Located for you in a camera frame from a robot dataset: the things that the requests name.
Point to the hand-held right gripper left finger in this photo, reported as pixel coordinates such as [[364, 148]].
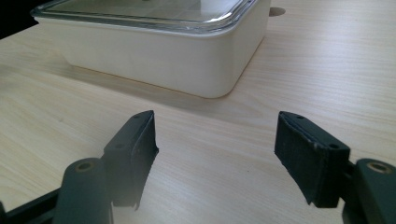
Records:
[[130, 155]]

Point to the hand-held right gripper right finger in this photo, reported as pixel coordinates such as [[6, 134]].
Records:
[[308, 161]]

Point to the white rectangular container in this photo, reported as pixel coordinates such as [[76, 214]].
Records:
[[162, 59]]

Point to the clear glass lid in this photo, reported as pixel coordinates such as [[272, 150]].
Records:
[[146, 14]]

